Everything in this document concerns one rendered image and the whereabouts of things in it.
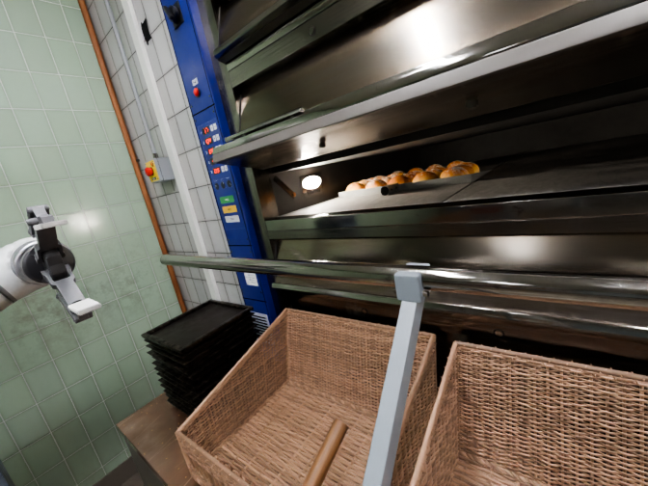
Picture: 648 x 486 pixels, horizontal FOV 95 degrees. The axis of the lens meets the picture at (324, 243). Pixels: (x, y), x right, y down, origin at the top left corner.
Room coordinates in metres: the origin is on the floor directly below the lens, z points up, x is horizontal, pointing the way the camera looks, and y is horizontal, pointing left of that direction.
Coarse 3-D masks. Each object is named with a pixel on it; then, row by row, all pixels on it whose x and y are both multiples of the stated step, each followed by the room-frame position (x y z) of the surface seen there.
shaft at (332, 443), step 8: (336, 424) 0.47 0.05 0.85; (344, 424) 0.47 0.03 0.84; (328, 432) 0.47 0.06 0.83; (336, 432) 0.46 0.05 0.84; (344, 432) 0.46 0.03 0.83; (328, 440) 0.45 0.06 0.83; (336, 440) 0.45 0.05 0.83; (320, 448) 0.45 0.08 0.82; (328, 448) 0.44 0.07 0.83; (336, 448) 0.44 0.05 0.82; (320, 456) 0.44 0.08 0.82; (328, 456) 0.43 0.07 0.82; (312, 464) 0.43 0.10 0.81; (320, 464) 0.43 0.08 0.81; (328, 464) 0.43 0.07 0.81; (312, 472) 0.42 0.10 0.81; (320, 472) 0.42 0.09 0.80; (304, 480) 0.42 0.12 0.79; (312, 480) 0.41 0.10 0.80; (320, 480) 0.41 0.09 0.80
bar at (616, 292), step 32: (192, 256) 0.70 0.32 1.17; (224, 256) 0.63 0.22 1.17; (416, 288) 0.33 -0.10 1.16; (448, 288) 0.31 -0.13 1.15; (480, 288) 0.29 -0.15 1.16; (512, 288) 0.27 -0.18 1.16; (544, 288) 0.25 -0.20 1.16; (576, 288) 0.24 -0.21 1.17; (608, 288) 0.23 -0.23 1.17; (640, 288) 0.21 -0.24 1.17; (416, 320) 0.32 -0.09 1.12; (384, 384) 0.29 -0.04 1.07; (384, 416) 0.26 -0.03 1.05; (384, 448) 0.24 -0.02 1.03; (384, 480) 0.23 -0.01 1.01
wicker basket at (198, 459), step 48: (288, 336) 1.00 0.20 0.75; (336, 336) 0.86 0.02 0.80; (384, 336) 0.77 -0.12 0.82; (432, 336) 0.68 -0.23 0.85; (288, 384) 0.95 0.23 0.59; (336, 384) 0.84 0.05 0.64; (432, 384) 0.64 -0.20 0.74; (192, 432) 0.69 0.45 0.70; (240, 432) 0.77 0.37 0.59; (288, 432) 0.74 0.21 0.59; (240, 480) 0.49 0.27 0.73; (288, 480) 0.59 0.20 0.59; (336, 480) 0.57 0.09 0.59
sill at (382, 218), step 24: (576, 192) 0.55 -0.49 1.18; (600, 192) 0.51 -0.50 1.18; (624, 192) 0.48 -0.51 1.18; (288, 216) 1.06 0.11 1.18; (312, 216) 0.94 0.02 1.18; (336, 216) 0.87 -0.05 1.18; (360, 216) 0.82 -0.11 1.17; (384, 216) 0.77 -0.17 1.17; (408, 216) 0.73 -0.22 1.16; (432, 216) 0.69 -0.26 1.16; (456, 216) 0.65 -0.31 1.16; (480, 216) 0.62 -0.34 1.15; (504, 216) 0.59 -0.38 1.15; (528, 216) 0.56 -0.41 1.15; (552, 216) 0.54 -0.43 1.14; (576, 216) 0.52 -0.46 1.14
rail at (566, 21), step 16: (608, 0) 0.39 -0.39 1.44; (624, 0) 0.39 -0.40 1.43; (640, 0) 0.38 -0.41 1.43; (560, 16) 0.42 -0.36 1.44; (576, 16) 0.41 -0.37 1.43; (592, 16) 0.40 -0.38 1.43; (528, 32) 0.45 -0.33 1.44; (544, 32) 0.43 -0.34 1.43; (480, 48) 0.48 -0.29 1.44; (496, 48) 0.47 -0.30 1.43; (512, 48) 0.46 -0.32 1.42; (448, 64) 0.51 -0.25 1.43; (464, 64) 0.50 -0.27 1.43; (400, 80) 0.57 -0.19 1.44; (416, 80) 0.55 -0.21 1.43; (352, 96) 0.63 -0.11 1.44; (368, 96) 0.61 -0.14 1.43; (320, 112) 0.69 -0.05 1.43; (272, 128) 0.79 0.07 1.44; (240, 144) 0.87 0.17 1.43
